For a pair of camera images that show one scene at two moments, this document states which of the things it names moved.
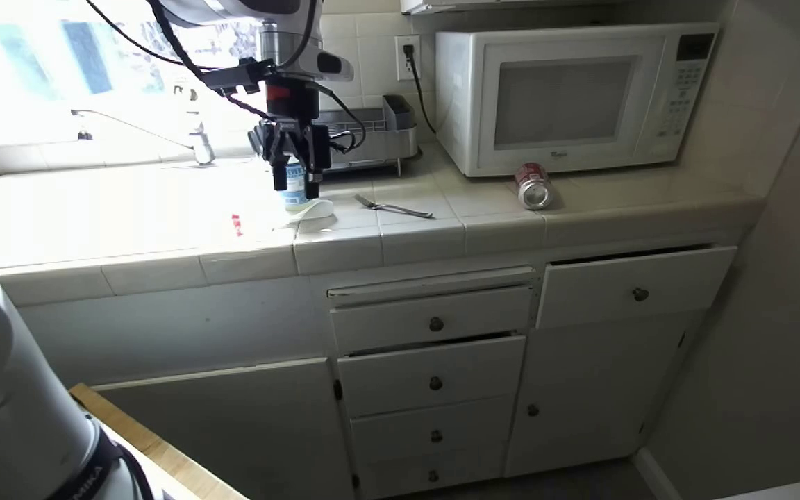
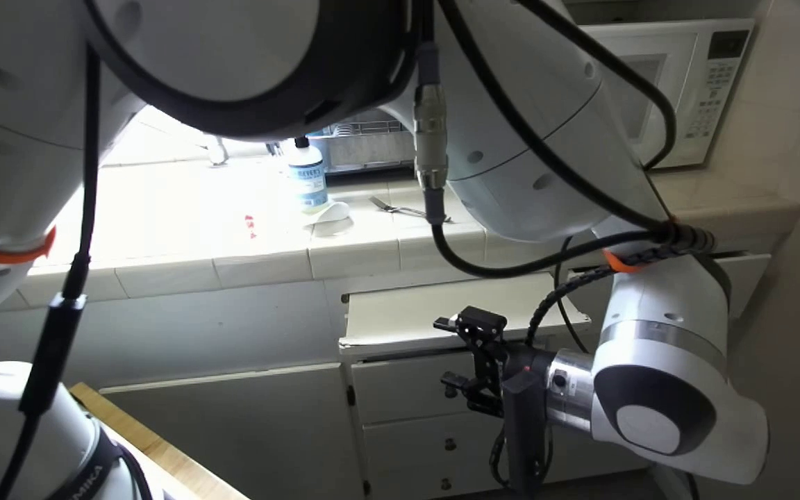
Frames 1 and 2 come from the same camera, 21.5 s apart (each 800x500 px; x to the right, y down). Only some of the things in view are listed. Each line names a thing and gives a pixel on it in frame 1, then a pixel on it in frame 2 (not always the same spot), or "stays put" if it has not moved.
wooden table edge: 113,415 stays put
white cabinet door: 430,320 → 411,390
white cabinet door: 270,433 stays put
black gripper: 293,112 → 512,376
